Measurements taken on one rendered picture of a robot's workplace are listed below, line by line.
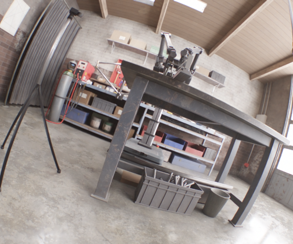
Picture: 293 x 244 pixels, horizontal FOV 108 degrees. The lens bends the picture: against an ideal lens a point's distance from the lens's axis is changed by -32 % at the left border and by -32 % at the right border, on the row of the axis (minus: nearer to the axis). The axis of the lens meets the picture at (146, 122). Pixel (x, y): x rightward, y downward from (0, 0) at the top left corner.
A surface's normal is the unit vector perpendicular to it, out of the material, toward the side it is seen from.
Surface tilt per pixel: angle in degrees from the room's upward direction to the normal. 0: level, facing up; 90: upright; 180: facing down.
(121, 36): 90
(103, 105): 90
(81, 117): 90
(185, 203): 90
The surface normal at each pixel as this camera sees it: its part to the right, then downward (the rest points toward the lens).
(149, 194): 0.06, 0.04
